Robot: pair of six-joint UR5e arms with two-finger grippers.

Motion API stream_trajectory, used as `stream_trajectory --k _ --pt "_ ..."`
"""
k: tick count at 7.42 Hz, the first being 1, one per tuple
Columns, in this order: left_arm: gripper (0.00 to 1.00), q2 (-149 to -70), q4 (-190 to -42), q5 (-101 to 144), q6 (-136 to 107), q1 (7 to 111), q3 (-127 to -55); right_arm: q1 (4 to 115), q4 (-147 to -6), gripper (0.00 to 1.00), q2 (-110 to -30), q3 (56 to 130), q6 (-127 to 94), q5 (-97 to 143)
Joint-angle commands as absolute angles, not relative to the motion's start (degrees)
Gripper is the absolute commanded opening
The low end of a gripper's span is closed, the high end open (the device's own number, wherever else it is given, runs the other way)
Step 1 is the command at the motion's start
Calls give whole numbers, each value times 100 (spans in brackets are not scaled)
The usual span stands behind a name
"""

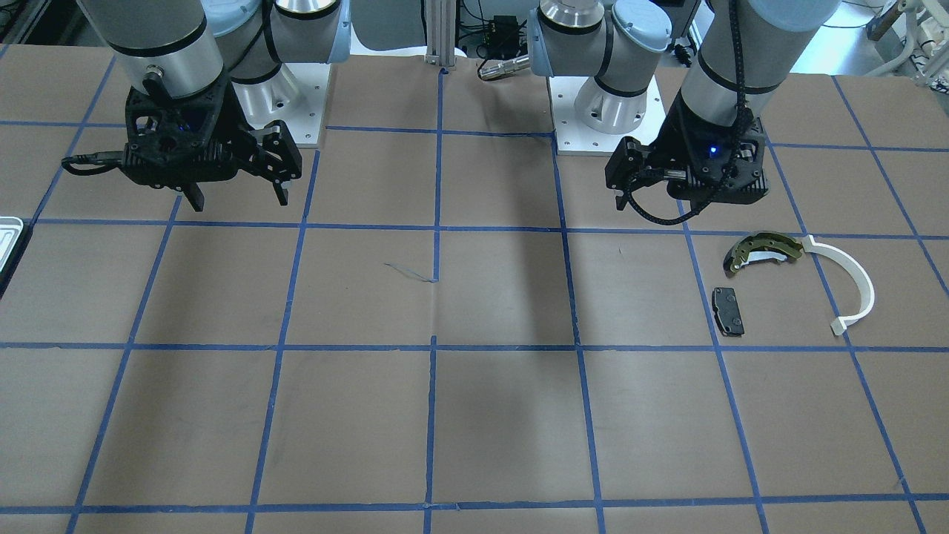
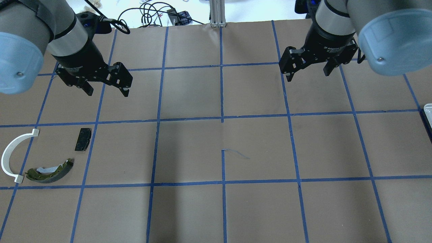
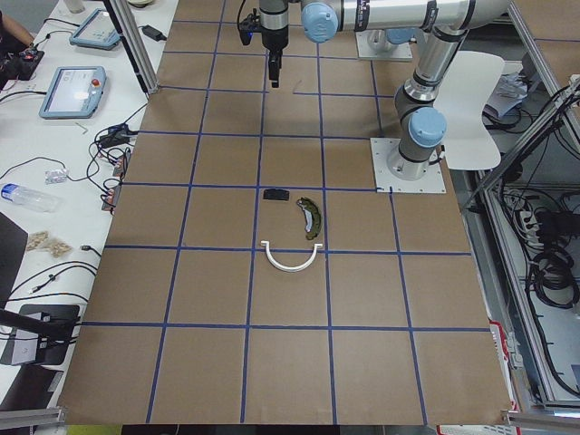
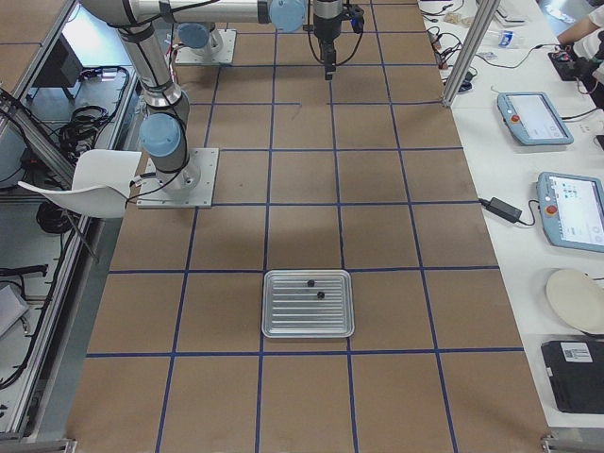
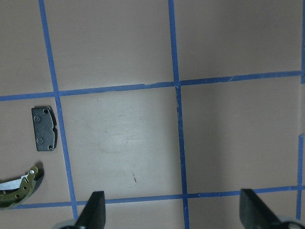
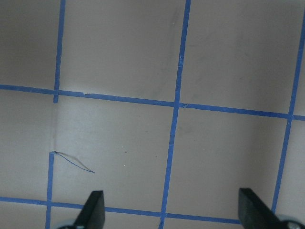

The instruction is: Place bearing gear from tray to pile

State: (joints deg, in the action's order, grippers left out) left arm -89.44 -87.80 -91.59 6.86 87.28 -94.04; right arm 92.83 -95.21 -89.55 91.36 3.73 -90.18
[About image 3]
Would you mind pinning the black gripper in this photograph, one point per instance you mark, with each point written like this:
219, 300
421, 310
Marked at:
275, 40

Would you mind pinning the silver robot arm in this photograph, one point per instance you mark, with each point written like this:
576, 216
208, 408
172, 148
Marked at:
387, 39
447, 24

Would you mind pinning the black power adapter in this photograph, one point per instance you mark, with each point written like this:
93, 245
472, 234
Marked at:
153, 33

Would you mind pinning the black brake pad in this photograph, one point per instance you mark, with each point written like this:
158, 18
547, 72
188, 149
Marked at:
276, 194

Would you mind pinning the green curved brake shoe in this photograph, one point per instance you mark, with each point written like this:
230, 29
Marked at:
312, 216

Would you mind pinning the far teach pendant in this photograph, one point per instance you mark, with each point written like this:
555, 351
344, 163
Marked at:
96, 31

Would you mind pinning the teach pendant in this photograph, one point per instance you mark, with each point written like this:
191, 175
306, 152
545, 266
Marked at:
74, 93
96, 31

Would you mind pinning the white plastic chair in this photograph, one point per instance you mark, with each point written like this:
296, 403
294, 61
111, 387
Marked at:
463, 94

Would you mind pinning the near teach pendant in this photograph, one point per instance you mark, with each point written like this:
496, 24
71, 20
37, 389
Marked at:
74, 93

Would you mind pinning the clear plastic water bottle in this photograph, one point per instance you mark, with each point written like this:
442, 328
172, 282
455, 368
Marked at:
29, 198

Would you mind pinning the aluminium frame post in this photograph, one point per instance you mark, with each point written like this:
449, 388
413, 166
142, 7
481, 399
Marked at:
126, 27

